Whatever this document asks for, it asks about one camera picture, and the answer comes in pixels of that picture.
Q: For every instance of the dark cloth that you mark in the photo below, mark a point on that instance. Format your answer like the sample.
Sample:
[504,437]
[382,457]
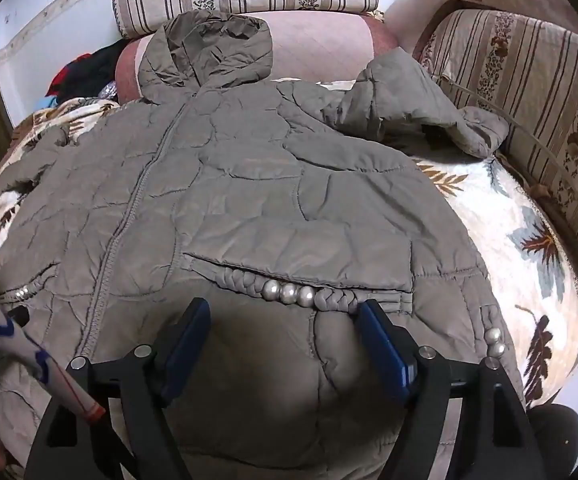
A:
[556,445]

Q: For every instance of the red garment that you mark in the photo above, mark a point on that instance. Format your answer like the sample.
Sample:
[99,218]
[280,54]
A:
[66,77]

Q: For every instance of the long striped floral sofa cushion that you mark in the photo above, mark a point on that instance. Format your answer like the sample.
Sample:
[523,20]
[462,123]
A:
[534,90]

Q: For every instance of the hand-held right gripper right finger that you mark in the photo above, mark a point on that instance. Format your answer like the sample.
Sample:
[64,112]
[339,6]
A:
[383,350]

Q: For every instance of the pink bolster cushion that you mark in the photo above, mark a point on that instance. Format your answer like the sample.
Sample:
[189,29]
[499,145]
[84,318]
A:
[319,45]

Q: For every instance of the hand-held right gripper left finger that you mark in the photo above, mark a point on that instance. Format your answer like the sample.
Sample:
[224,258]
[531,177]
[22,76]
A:
[185,347]

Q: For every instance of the light blue cloth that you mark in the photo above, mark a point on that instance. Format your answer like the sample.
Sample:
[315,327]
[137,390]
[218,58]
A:
[46,101]

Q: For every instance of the black garment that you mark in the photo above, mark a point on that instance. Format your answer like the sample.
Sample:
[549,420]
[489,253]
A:
[101,67]

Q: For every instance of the olive quilted hooded jacket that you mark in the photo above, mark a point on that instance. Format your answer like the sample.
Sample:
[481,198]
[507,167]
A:
[249,185]

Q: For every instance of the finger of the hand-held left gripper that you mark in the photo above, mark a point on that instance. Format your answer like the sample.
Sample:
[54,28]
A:
[19,317]

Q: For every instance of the leaf print blanket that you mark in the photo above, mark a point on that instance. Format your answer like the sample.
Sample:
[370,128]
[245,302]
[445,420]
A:
[509,260]

